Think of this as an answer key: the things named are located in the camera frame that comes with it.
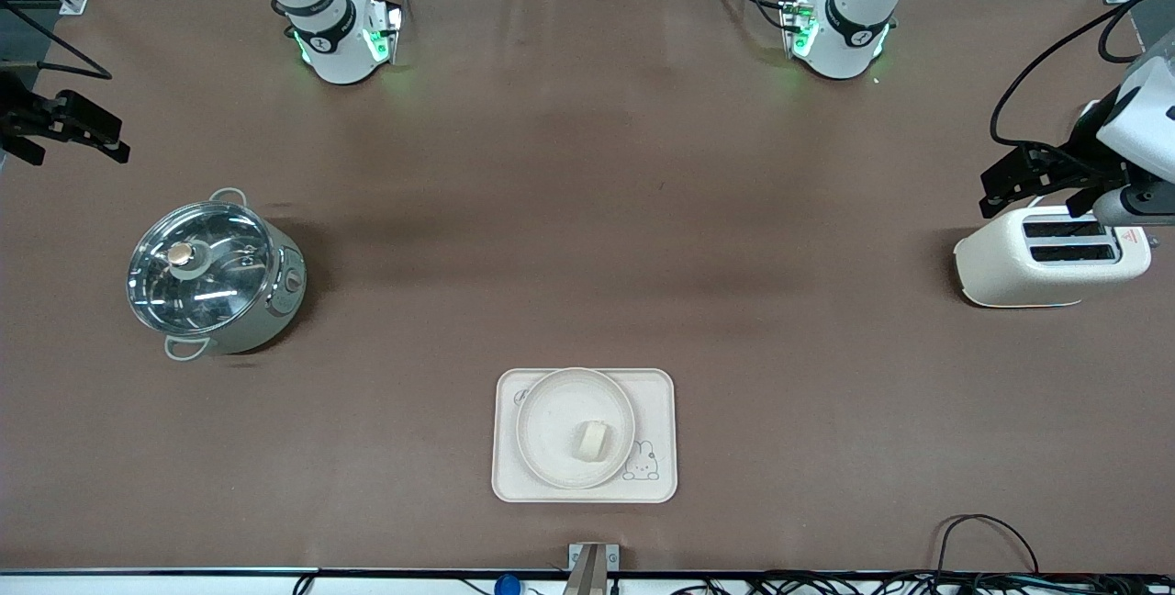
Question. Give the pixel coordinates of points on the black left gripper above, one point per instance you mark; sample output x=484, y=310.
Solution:
x=1089, y=149

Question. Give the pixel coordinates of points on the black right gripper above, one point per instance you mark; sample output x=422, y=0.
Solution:
x=18, y=114

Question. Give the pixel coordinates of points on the small cream bun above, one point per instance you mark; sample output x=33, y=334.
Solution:
x=591, y=441

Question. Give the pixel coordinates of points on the round cream plate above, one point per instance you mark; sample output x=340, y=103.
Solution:
x=546, y=416

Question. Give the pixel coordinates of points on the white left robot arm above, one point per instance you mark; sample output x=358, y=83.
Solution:
x=849, y=39

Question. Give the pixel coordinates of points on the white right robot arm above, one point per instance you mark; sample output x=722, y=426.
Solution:
x=335, y=44

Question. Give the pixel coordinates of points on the cream rabbit print tray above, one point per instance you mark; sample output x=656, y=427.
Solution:
x=656, y=411

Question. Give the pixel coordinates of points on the cream two-slot toaster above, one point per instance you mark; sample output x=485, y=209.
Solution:
x=1001, y=269

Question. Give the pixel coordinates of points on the glass pot lid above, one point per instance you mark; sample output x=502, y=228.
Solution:
x=197, y=269

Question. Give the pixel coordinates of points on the pale green electric pot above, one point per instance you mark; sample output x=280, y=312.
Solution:
x=275, y=310

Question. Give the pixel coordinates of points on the brown table mat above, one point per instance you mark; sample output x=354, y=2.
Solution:
x=734, y=200

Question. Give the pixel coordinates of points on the blue round cap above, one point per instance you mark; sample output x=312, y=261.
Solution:
x=507, y=586

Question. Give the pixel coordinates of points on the metal clamp bracket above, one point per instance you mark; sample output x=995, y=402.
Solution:
x=592, y=567

